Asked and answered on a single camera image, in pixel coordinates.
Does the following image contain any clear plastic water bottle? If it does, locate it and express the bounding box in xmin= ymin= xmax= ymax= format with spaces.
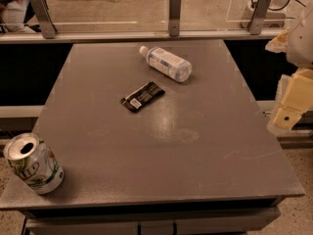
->
xmin=139 ymin=46 xmax=192 ymax=82

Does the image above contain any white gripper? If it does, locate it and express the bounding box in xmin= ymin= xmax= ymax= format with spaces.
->
xmin=265 ymin=2 xmax=313 ymax=135

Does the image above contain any green white 7up can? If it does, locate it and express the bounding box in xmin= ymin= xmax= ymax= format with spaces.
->
xmin=3 ymin=133 xmax=65 ymax=195

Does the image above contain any black rxbar chocolate wrapper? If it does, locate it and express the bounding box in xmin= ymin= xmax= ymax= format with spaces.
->
xmin=120 ymin=81 xmax=165 ymax=113

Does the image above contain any person in background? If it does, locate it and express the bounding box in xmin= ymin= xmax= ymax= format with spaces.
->
xmin=0 ymin=0 xmax=34 ymax=33

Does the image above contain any metal bracket post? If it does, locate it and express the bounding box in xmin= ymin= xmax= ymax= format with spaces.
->
xmin=168 ymin=0 xmax=181 ymax=37
xmin=29 ymin=0 xmax=57 ymax=39
xmin=247 ymin=0 xmax=271 ymax=35

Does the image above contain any right metal bracket post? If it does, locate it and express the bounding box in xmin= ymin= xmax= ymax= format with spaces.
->
xmin=247 ymin=0 xmax=271 ymax=35

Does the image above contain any grey table drawer cabinet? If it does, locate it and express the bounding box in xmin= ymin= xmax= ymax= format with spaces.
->
xmin=22 ymin=200 xmax=280 ymax=235

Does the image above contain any middle metal bracket post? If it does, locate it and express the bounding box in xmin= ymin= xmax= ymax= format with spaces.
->
xmin=168 ymin=0 xmax=181 ymax=37

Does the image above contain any white base device with cable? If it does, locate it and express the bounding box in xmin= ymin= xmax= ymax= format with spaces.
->
xmin=241 ymin=0 xmax=303 ymax=28

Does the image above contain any left metal bracket post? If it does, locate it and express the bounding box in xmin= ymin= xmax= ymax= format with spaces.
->
xmin=29 ymin=0 xmax=57 ymax=39

